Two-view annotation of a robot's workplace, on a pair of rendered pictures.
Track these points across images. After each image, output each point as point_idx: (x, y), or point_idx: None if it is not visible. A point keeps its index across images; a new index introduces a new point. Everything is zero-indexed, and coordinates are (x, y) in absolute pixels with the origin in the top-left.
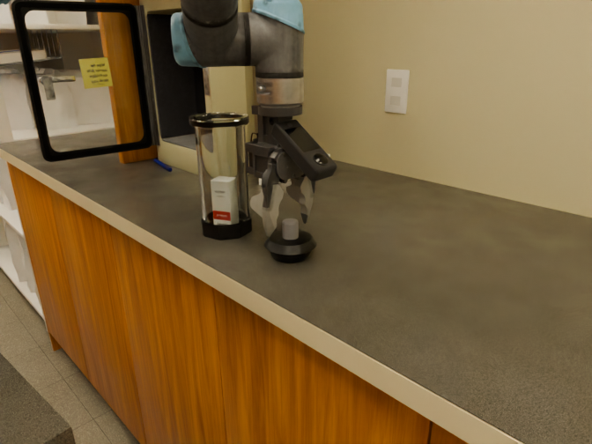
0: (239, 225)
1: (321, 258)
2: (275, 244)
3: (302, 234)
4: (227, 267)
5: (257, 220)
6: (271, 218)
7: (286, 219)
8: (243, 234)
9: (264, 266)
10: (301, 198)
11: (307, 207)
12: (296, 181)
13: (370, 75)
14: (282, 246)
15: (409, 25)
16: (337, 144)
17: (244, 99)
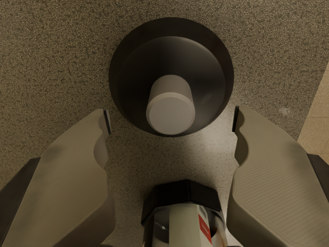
0: (189, 198)
1: (127, 13)
2: (225, 88)
3: (138, 83)
4: (286, 116)
5: (123, 204)
6: (272, 125)
7: (173, 127)
8: (178, 182)
9: (243, 74)
10: (99, 161)
11: (97, 126)
12: (96, 244)
13: None
14: (223, 68)
15: None
16: None
17: None
